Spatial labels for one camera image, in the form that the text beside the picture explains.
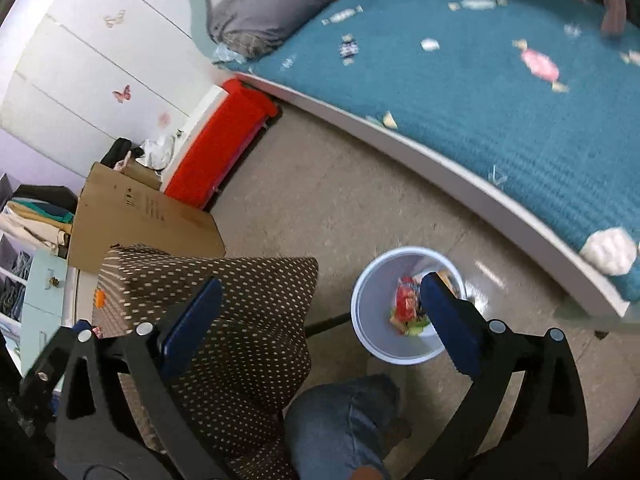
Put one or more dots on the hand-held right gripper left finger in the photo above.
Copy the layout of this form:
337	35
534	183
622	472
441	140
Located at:
192	330

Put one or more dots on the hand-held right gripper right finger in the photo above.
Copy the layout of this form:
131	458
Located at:
450	327

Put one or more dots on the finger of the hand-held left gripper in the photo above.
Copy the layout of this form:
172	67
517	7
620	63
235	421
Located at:
40	375

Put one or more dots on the pink red snack packet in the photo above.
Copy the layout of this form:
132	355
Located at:
407	300

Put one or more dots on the pale blue plastic bin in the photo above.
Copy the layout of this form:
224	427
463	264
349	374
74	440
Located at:
375	320

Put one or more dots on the round table with dotted cloth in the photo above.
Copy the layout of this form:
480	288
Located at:
250	335

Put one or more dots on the teal drawer unit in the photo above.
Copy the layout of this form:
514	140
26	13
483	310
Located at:
45	310

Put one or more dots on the pine cone drawer knob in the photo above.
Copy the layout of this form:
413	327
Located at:
54	282

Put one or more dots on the white low cabinet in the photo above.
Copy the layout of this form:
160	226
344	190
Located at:
82	290

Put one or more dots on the small orange cap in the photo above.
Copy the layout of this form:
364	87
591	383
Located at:
101	299

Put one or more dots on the tall cardboard box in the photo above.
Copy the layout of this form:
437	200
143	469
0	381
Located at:
150	220

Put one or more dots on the white cubby shelf unit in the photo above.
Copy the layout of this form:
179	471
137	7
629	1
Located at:
10	255

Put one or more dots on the cream hanging jacket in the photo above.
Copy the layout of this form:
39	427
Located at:
30	227

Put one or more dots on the person's leg in jeans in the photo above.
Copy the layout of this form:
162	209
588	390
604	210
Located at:
335	425

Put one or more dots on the bed with teal sheet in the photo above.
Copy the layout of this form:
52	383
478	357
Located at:
450	170

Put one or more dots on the green hanging garment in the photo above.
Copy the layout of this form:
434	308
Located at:
45	208

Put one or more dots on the white fluffy plush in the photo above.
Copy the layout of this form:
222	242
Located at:
610	252

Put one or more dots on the white plastic bag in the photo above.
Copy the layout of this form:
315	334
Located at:
157	152

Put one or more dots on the red bench with white top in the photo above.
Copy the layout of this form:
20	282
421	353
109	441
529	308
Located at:
215	150

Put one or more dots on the black hanging coat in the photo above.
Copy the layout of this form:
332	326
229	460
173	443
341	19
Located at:
45	192

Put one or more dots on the black bag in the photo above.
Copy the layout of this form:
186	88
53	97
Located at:
117	152

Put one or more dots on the faint pink butterfly sticker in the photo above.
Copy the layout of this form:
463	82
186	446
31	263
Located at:
164	120

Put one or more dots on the blue candy print bedsheet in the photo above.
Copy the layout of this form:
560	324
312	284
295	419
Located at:
450	110

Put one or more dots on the pink red butterfly sticker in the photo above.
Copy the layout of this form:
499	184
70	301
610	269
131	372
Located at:
122	94

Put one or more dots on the blue plaid pillow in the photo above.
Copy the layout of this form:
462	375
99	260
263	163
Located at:
225	52

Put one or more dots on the white wardrobe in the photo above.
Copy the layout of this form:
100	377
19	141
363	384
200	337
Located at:
75	60

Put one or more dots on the pale yellow butterfly sticker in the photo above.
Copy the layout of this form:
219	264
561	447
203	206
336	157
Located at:
115	18

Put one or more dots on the grey quilt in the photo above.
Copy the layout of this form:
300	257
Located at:
280	5

